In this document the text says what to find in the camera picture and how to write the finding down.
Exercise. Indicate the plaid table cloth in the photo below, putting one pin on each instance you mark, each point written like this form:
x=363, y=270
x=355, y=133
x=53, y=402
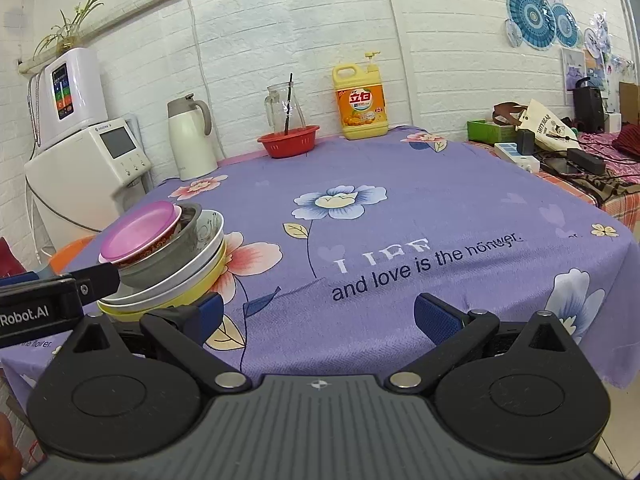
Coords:
x=615, y=200

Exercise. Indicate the black speaker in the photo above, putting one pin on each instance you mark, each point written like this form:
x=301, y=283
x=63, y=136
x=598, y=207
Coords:
x=589, y=107

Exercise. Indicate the white floral plate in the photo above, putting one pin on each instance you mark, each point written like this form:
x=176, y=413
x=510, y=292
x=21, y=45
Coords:
x=192, y=272

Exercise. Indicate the clear glass pitcher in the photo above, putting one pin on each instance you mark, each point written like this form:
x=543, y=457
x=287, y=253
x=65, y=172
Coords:
x=277, y=110

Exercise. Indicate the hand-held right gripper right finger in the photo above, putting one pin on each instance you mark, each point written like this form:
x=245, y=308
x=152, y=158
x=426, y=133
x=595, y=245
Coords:
x=435, y=315

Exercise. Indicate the black power adapter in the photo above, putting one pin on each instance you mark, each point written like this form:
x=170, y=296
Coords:
x=525, y=141

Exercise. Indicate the brown leather bag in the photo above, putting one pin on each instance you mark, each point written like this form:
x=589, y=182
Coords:
x=507, y=112

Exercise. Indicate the brown cardboard box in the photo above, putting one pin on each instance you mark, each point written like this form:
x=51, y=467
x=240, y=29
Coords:
x=630, y=102

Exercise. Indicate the large blue paper fan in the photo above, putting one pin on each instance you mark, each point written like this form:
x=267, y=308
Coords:
x=530, y=12

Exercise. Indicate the white wall water purifier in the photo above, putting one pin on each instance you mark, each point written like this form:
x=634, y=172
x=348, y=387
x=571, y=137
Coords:
x=75, y=95

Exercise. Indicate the white ceramic bowl red pattern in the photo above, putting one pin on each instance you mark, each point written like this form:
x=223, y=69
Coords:
x=152, y=252

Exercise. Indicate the dark red knitted cloth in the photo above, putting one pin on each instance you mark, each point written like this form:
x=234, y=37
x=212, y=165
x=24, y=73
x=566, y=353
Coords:
x=629, y=142

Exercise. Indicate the small blue paper fan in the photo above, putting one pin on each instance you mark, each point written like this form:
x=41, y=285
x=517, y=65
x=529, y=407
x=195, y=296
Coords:
x=565, y=25

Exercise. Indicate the green potted plant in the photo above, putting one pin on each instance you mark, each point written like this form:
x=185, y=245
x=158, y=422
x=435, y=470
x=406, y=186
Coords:
x=70, y=25

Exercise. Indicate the stainless steel bowl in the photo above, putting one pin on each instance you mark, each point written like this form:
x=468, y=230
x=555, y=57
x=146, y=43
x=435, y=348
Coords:
x=175, y=257

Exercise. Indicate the long black box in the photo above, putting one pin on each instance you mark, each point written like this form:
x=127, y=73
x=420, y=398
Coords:
x=587, y=161

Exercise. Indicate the green cardboard box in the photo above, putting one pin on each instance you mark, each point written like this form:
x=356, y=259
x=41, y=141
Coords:
x=487, y=132

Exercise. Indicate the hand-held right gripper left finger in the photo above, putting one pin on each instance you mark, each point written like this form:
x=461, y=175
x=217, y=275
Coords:
x=210, y=312

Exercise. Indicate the white water dispenser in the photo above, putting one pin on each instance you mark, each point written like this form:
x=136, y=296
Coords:
x=75, y=180

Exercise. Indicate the pink plastic bowl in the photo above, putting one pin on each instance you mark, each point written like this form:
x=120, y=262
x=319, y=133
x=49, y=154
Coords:
x=137, y=230

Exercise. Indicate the red plastic colander basket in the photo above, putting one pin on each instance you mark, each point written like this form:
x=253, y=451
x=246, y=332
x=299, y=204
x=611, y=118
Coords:
x=290, y=146

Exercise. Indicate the yellow detergent bottle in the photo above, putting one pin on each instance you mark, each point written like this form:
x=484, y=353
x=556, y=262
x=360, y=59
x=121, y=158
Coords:
x=360, y=110

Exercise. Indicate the black stirring stick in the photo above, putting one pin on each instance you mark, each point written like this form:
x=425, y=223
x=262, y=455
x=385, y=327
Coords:
x=288, y=105

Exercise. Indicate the cream tote bag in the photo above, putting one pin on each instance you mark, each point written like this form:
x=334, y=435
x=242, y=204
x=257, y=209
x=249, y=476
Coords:
x=547, y=125

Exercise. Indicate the white thermos jug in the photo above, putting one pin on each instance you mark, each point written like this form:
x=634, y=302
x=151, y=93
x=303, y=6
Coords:
x=190, y=145

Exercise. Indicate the purple floral tablecloth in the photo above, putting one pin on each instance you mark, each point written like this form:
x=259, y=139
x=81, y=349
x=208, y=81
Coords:
x=400, y=210

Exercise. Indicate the yellow bowl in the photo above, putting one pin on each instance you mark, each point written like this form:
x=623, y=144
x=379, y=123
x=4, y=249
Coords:
x=200, y=291

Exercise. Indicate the black tablet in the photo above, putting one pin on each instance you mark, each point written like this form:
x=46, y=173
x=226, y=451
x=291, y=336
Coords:
x=560, y=166

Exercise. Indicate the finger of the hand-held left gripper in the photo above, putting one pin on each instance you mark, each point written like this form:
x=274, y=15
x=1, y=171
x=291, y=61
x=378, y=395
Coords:
x=97, y=280

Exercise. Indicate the white power strip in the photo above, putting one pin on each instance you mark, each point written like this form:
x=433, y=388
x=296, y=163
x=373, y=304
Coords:
x=515, y=157

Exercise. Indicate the wall picture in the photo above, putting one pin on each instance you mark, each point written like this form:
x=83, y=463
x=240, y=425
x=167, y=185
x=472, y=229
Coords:
x=573, y=70

